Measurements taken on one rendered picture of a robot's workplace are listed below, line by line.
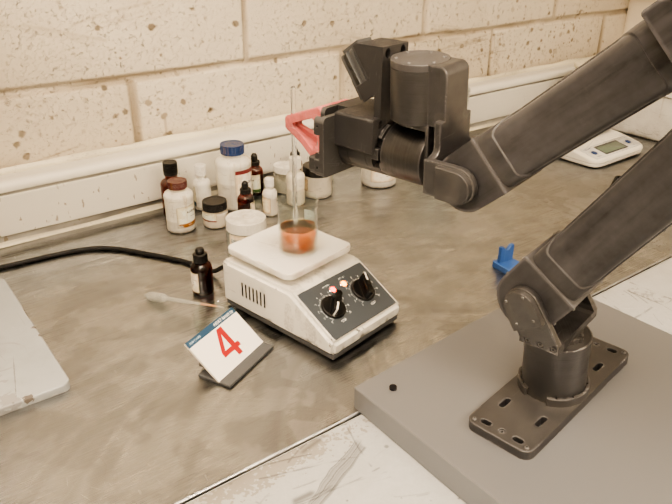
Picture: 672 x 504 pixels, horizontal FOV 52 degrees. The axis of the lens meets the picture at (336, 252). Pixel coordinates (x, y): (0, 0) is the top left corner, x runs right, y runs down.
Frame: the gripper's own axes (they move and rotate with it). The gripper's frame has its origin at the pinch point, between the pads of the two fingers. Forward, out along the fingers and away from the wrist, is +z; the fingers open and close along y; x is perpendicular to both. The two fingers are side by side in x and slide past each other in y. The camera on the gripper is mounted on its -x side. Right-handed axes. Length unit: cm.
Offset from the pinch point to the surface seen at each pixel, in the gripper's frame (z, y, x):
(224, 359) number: -2.3, 14.8, 24.4
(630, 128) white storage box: -5, -109, 24
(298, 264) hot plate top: -2.4, 2.1, 17.1
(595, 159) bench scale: -8, -80, 24
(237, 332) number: -0.3, 10.9, 23.5
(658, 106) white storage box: -11, -107, 18
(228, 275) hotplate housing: 7.3, 5.3, 20.8
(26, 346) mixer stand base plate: 18.0, 28.2, 24.8
